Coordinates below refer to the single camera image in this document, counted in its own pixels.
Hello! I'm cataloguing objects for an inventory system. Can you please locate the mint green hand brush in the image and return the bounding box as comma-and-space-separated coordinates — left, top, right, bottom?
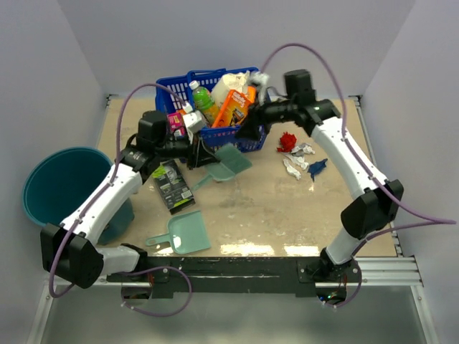
191, 143, 252, 191

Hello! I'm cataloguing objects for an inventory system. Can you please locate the teal trash bin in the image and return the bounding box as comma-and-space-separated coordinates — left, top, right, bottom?
22, 147, 135, 249

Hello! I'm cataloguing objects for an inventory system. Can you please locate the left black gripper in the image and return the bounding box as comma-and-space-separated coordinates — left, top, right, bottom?
156, 126, 220, 170

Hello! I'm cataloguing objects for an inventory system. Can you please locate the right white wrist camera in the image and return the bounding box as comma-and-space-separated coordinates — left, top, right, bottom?
247, 71, 270, 105

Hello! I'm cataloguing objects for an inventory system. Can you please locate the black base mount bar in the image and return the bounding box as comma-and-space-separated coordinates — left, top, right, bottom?
105, 254, 363, 300

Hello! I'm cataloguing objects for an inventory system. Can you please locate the white paper bag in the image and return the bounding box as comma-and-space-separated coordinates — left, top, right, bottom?
211, 71, 250, 108

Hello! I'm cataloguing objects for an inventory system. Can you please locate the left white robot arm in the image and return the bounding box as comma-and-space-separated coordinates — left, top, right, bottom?
40, 105, 219, 297

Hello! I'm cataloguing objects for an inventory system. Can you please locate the blue plastic shopping basket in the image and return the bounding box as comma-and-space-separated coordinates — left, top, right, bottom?
155, 67, 266, 153

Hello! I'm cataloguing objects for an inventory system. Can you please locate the black razor package box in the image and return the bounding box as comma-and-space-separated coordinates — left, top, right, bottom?
151, 160, 196, 215

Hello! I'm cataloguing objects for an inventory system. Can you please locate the mint green dustpan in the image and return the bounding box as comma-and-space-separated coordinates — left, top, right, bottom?
145, 211, 211, 255

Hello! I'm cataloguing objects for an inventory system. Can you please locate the green juice bottle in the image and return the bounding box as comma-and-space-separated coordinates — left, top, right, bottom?
189, 80, 219, 126

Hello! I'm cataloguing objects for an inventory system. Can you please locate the blue paper scrap right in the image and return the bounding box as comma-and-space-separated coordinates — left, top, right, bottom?
308, 158, 328, 181

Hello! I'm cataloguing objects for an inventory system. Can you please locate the pink snack box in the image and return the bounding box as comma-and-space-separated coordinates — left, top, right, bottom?
167, 111, 186, 138

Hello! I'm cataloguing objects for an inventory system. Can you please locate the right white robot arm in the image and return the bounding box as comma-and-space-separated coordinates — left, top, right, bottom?
235, 70, 404, 282

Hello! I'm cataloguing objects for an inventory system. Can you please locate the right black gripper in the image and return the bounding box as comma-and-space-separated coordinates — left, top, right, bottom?
235, 90, 298, 142

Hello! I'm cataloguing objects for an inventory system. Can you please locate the grey white paper scrap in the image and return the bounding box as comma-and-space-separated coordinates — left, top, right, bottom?
290, 143, 316, 156

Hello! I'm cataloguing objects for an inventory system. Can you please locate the orange razor package box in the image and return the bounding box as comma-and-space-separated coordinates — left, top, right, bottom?
212, 86, 256, 128

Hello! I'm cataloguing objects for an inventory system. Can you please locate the red paper scrap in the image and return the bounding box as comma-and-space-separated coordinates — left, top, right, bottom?
277, 132, 297, 153

